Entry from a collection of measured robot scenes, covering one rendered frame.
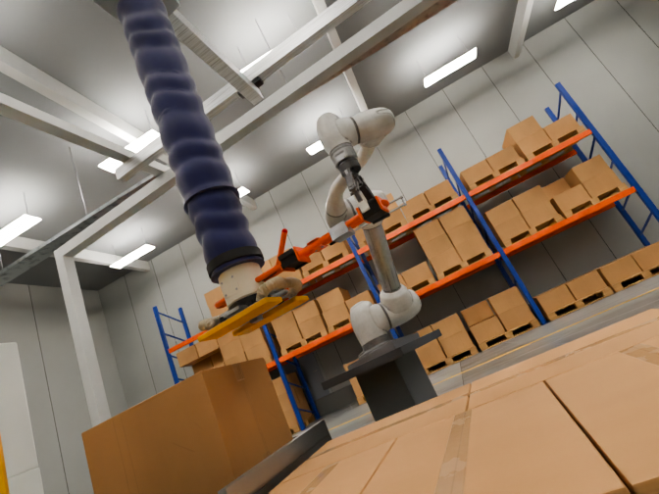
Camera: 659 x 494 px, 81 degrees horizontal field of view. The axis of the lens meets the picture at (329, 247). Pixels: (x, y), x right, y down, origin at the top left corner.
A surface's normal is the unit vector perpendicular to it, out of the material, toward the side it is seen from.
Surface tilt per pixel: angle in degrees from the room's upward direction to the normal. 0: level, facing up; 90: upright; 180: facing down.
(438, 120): 90
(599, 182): 90
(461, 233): 90
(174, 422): 90
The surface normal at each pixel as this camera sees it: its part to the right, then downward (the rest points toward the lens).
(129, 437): -0.36, -0.14
